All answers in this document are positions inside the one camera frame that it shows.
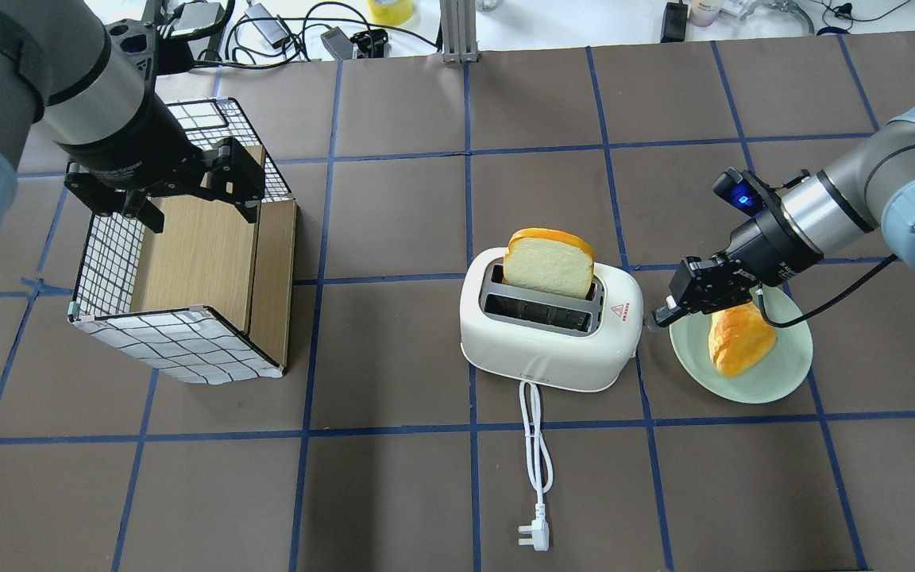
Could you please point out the slice of toast bread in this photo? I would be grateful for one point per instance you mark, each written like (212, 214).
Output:
(550, 261)

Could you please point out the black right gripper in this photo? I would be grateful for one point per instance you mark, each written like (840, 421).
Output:
(771, 246)

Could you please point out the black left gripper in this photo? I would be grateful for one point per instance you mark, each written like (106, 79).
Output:
(133, 143)

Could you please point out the yellow tape roll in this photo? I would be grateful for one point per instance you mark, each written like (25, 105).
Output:
(390, 12)

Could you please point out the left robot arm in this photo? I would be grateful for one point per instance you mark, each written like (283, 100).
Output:
(89, 87)

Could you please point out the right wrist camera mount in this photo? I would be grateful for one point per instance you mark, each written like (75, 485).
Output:
(744, 191)

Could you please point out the wire basket with wooden insert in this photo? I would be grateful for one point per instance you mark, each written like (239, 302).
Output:
(208, 299)

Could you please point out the triangular golden pastry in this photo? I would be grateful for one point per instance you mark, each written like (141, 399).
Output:
(738, 338)

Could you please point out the white two-slot toaster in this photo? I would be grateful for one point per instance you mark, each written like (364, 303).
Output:
(580, 344)

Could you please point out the black power adapter brick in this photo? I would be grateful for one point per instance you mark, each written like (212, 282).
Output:
(674, 22)

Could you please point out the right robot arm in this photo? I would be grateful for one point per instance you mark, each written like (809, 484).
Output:
(792, 227)

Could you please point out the aluminium frame post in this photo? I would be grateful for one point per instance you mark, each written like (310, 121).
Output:
(459, 31)

